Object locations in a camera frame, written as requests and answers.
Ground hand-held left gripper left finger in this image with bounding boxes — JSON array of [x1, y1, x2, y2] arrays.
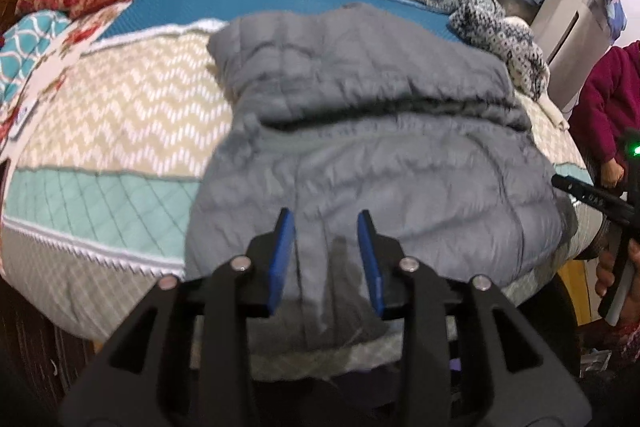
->
[[60, 208, 297, 427]]

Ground teal white patterned pillow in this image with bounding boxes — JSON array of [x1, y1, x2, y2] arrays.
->
[[0, 9, 73, 95]]

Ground white red floral pillow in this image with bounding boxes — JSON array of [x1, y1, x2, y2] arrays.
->
[[0, 0, 136, 142]]

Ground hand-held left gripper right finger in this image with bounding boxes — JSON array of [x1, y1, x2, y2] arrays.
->
[[356, 209, 593, 427]]

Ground grey puffer jacket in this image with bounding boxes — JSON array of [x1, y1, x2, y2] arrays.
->
[[185, 4, 576, 353]]

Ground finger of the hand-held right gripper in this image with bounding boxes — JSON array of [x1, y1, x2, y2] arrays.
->
[[550, 174, 636, 228]]

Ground person's right hand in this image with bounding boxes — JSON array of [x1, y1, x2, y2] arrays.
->
[[595, 239, 640, 303]]

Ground blue mat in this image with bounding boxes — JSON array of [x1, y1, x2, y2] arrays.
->
[[95, 0, 461, 45]]

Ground white appliance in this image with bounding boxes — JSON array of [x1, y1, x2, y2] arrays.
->
[[530, 0, 618, 112]]

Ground black white spotted fleece blanket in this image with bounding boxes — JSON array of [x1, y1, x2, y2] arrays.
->
[[447, 2, 571, 130]]

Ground wooden bed side rail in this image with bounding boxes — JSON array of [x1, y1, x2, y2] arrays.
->
[[0, 277, 101, 408]]

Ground patterned beige teal bedsheet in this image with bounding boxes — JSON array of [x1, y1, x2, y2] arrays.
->
[[0, 19, 601, 383]]

